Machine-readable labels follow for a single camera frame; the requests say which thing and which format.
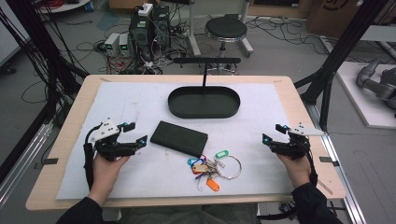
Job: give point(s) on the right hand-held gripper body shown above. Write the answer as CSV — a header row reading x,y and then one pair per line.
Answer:
x,y
294,147

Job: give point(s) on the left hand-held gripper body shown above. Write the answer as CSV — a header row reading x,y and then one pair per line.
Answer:
x,y
109,149

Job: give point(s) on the black wallet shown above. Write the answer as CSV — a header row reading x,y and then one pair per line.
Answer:
x,y
179,138

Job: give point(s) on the key bunch with coloured tags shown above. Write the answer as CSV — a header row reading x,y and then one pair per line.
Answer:
x,y
207,169

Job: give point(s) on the black oval tray with hanger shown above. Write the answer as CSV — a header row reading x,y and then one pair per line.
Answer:
x,y
204,104

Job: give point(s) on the person's right hand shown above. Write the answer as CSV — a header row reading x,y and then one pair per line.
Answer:
x,y
299,171

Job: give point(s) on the person's left hand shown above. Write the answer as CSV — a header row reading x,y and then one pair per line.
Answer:
x,y
104,175

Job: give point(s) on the white foam mat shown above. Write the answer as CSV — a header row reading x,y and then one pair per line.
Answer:
x,y
140,102

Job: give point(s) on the wooden table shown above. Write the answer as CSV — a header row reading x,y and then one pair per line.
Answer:
x,y
77,102

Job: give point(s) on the white base board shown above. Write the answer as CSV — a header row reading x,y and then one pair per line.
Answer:
x,y
358,102

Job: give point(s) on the grey bench power supply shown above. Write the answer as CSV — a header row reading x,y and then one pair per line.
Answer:
x,y
111,43
124,45

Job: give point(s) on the black computer tower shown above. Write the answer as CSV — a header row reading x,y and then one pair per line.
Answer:
x,y
161,25
140,34

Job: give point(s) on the white desk legs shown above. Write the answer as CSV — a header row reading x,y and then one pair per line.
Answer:
x,y
193,34

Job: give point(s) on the black round stool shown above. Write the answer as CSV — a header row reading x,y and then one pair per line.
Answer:
x,y
225,29

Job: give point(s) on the white power adapter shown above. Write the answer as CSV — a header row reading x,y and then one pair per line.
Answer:
x,y
145,9

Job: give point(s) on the cardboard box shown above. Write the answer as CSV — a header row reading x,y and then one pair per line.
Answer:
x,y
336,15

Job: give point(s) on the white round table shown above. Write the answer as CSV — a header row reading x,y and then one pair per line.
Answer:
x,y
65,6

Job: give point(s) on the aluminium rail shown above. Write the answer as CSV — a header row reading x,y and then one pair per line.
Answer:
x,y
342,174
21,158

